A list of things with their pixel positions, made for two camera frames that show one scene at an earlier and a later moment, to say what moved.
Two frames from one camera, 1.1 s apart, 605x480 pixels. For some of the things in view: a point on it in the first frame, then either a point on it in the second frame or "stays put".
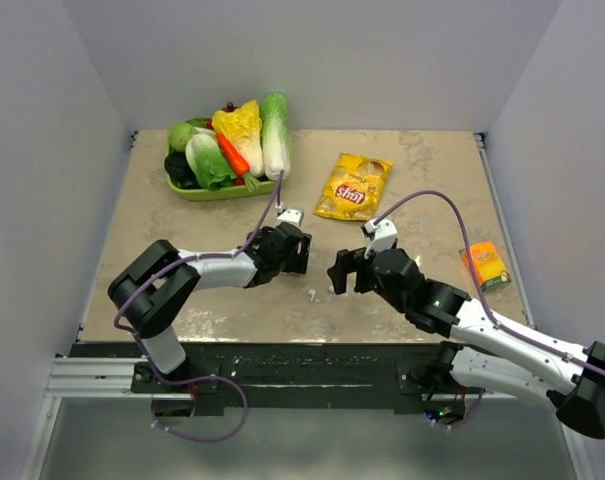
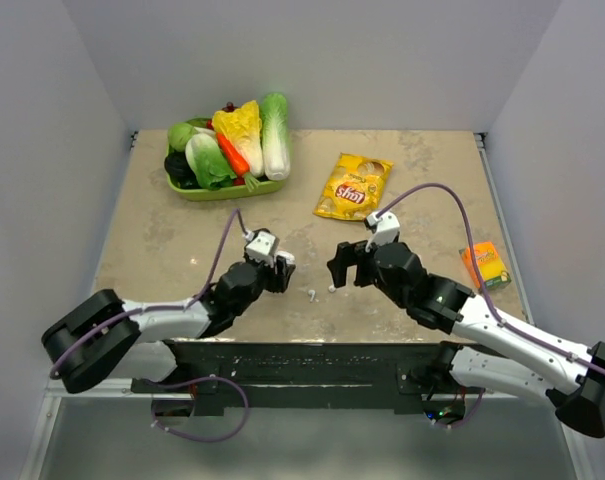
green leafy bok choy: [208, 162] stays put
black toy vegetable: [180, 173] stays put
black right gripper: [345, 263] stays put
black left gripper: [298, 262] to [278, 275]
